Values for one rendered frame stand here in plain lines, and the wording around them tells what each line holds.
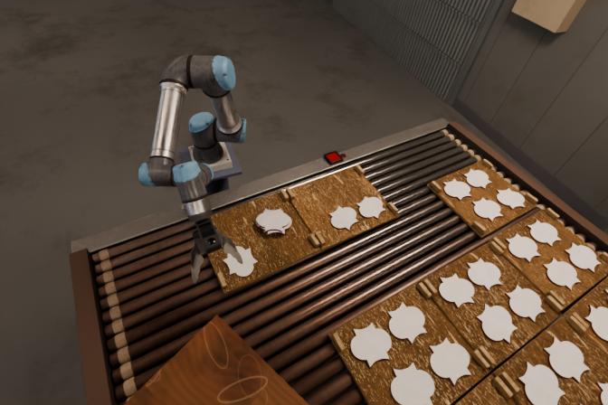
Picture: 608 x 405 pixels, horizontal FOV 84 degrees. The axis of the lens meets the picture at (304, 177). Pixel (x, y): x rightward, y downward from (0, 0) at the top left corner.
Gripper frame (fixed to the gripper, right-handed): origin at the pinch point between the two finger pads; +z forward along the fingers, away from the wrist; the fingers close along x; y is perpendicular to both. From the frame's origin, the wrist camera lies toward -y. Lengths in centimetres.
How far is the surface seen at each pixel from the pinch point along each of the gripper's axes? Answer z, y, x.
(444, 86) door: -31, 185, -322
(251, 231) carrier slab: 0.8, 31.2, -20.3
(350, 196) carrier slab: 2, 30, -69
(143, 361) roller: 20.7, 10.6, 28.5
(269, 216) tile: -3.2, 29.8, -28.7
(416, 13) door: -123, 216, -331
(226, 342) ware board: 18.1, -5.4, 4.6
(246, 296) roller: 17.3, 14.2, -7.9
